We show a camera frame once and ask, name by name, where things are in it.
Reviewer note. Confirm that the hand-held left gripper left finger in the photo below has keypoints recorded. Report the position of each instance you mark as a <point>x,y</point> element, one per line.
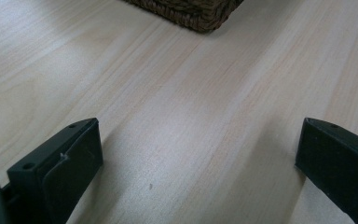
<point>59,174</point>

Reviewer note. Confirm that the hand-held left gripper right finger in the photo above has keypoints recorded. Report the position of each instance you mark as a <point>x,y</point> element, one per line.
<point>338,161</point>

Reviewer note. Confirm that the brown woven basket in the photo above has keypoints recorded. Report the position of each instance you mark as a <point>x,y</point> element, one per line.
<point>195,12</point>

